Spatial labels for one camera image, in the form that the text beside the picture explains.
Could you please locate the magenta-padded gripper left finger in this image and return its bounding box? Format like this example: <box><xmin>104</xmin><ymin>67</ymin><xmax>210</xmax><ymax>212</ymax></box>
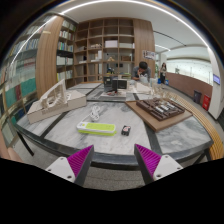
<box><xmin>45</xmin><ymin>144</ymin><xmax>96</xmax><ymax>188</ymax></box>

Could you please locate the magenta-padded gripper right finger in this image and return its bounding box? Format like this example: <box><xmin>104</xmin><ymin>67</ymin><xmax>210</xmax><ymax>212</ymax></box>
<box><xmin>133</xmin><ymin>143</ymin><xmax>184</xmax><ymax>185</ymax></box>

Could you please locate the black charger block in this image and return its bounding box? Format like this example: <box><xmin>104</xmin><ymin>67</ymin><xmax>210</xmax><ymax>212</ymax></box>
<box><xmin>120</xmin><ymin>124</ymin><xmax>132</xmax><ymax>136</ymax></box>

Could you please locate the green and white power strip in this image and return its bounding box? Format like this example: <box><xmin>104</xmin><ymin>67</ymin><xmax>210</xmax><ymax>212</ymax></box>
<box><xmin>76</xmin><ymin>121</ymin><xmax>118</xmax><ymax>137</ymax></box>

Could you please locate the wooden model base board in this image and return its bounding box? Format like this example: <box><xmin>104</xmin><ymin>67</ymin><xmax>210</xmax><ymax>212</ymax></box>
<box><xmin>124</xmin><ymin>99</ymin><xmax>194</xmax><ymax>133</ymax></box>

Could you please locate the dark brown architectural model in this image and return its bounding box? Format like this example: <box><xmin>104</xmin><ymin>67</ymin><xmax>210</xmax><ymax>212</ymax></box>
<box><xmin>135</xmin><ymin>97</ymin><xmax>186</xmax><ymax>122</ymax></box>

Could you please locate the white architectural model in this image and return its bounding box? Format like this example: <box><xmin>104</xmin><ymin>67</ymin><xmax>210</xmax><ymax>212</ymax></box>
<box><xmin>26</xmin><ymin>79</ymin><xmax>88</xmax><ymax>125</ymax></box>

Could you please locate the small white building model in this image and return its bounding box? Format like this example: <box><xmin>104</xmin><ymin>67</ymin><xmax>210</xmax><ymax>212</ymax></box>
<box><xmin>133</xmin><ymin>81</ymin><xmax>153</xmax><ymax>95</ymax></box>

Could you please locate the grey flat model base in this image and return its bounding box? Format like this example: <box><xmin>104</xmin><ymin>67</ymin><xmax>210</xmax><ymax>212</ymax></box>
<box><xmin>99</xmin><ymin>90</ymin><xmax>128</xmax><ymax>99</ymax></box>

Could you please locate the dark grey bin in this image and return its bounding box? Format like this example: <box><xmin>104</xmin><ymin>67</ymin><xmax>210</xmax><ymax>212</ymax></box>
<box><xmin>193</xmin><ymin>89</ymin><xmax>203</xmax><ymax>104</ymax></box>

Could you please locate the red bin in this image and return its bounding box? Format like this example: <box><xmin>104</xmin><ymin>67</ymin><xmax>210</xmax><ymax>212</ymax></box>
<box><xmin>202</xmin><ymin>94</ymin><xmax>212</xmax><ymax>111</ymax></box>

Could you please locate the person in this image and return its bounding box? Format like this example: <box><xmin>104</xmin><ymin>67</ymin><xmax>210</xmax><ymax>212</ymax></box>
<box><xmin>159</xmin><ymin>62</ymin><xmax>168</xmax><ymax>85</ymax></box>
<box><xmin>131</xmin><ymin>61</ymin><xmax>152</xmax><ymax>84</ymax></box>

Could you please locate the glass-fronted bookcase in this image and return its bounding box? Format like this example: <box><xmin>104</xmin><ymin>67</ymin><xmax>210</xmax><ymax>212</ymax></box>
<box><xmin>0</xmin><ymin>16</ymin><xmax>44</xmax><ymax>141</ymax></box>

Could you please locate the ceiling light bar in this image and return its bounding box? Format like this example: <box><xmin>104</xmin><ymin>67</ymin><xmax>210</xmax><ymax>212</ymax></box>
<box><xmin>154</xmin><ymin>43</ymin><xmax>169</xmax><ymax>52</ymax></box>

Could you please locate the wooden shelf unit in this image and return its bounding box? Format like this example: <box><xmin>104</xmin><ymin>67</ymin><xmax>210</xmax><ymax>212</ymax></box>
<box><xmin>54</xmin><ymin>17</ymin><xmax>157</xmax><ymax>84</ymax></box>

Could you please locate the white power strip cable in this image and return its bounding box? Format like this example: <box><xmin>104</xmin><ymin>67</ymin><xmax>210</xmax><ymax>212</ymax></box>
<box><xmin>81</xmin><ymin>104</ymin><xmax>103</xmax><ymax>124</ymax></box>

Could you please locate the blue wall screen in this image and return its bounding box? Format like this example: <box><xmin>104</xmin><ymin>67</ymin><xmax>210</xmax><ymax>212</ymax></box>
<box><xmin>212</xmin><ymin>73</ymin><xmax>222</xmax><ymax>85</ymax></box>

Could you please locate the wall poster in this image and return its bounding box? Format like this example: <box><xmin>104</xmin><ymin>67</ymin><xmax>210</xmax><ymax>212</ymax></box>
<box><xmin>142</xmin><ymin>49</ymin><xmax>157</xmax><ymax>61</ymax></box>

